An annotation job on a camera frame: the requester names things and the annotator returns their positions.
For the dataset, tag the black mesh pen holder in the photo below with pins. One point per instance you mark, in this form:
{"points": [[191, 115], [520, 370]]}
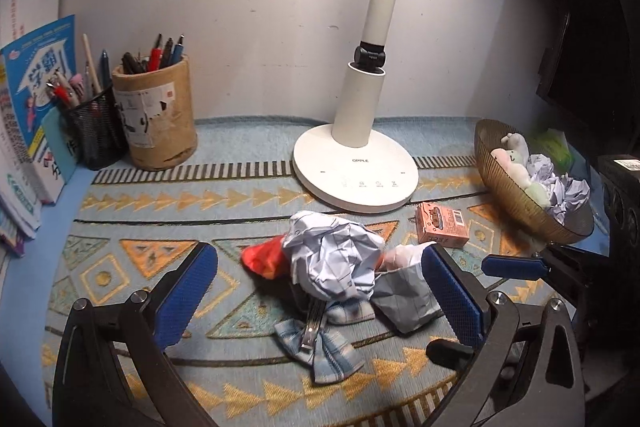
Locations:
{"points": [[95, 132]]}

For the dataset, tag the black monitor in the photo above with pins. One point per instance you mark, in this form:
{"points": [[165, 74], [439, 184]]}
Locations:
{"points": [[595, 7]]}

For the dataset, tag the blue cover workbook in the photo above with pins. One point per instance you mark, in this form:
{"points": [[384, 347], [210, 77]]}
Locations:
{"points": [[30, 107]]}

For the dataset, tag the pink plush toy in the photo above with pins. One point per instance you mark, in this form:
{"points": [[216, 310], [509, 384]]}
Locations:
{"points": [[505, 158]]}

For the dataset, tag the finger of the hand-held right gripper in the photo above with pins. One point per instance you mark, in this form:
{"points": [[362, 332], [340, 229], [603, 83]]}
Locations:
{"points": [[447, 353], [515, 267]]}

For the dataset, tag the blue patterned mat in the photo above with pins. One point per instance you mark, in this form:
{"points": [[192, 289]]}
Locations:
{"points": [[200, 207]]}

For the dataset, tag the red plastic wrapper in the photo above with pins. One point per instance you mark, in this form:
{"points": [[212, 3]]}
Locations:
{"points": [[262, 257]]}

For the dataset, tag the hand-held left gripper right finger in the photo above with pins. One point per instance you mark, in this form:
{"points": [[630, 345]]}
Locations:
{"points": [[452, 292]]}

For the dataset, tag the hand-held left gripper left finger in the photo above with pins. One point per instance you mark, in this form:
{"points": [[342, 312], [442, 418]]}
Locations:
{"points": [[185, 292]]}

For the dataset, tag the woven basket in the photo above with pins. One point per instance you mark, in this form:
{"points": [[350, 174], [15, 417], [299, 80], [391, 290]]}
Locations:
{"points": [[505, 202]]}

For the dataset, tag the small pink box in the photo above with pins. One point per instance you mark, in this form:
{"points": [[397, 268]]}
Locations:
{"points": [[442, 224]]}

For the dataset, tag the bunch of dark pens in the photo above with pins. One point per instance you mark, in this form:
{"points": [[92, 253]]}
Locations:
{"points": [[155, 54]]}

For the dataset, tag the lined paper ball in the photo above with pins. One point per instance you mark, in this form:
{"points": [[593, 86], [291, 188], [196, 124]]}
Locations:
{"points": [[335, 257]]}

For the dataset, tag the beige cylindrical pen holder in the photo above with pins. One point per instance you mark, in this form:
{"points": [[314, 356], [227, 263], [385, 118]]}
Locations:
{"points": [[160, 117]]}

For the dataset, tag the denim bow hair clip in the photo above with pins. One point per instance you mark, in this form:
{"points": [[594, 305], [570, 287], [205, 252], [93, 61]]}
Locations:
{"points": [[325, 352]]}

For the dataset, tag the large white book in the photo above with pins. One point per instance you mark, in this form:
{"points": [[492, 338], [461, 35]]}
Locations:
{"points": [[25, 2]]}

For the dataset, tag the grey-white paper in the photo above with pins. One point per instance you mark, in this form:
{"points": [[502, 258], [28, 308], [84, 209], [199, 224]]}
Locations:
{"points": [[405, 297]]}

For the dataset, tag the bunch of pens and pencils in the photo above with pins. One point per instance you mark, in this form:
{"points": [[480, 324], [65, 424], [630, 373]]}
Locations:
{"points": [[90, 72]]}

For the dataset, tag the row of upright books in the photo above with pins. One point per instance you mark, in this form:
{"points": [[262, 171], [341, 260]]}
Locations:
{"points": [[12, 232]]}

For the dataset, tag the small teal book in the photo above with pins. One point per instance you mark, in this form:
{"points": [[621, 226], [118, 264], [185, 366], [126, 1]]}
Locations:
{"points": [[57, 157]]}

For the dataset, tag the green tissue pack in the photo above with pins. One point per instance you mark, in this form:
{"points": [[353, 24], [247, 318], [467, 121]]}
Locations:
{"points": [[555, 147]]}

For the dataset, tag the white desk lamp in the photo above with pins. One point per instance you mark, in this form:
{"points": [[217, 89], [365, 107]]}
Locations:
{"points": [[355, 167]]}

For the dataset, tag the green and white plush toy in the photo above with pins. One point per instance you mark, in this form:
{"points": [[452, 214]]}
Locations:
{"points": [[537, 194]]}

